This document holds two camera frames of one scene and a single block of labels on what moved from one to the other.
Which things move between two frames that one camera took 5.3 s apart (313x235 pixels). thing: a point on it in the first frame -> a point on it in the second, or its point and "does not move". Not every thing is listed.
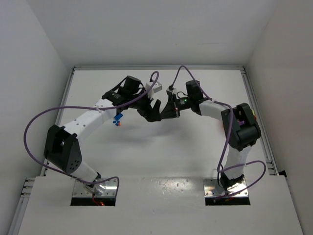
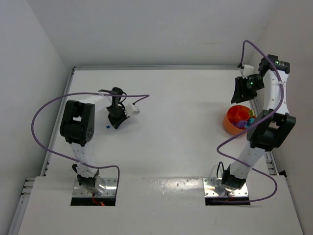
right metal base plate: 211,188 does not move
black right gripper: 175,108 -> 241,87
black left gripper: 143,106 -> 117,115
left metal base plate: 110,190 does not move
